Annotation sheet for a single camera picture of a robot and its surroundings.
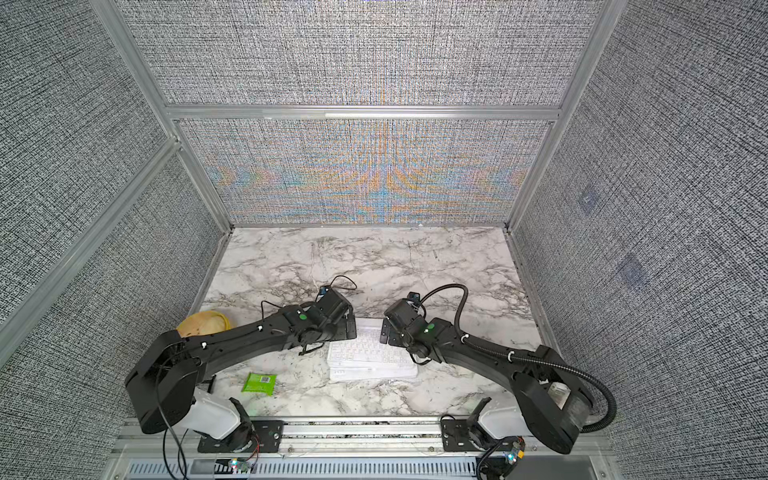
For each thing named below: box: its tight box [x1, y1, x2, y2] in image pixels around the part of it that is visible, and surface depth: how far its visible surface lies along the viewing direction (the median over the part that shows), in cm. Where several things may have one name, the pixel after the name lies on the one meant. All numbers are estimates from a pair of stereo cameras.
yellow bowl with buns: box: [176, 311, 230, 338], surface depth 90 cm
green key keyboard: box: [328, 360, 418, 381], surface depth 83 cm
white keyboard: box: [328, 318, 416, 362], surface depth 85 cm
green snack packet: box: [241, 372, 278, 396], surface depth 83 cm
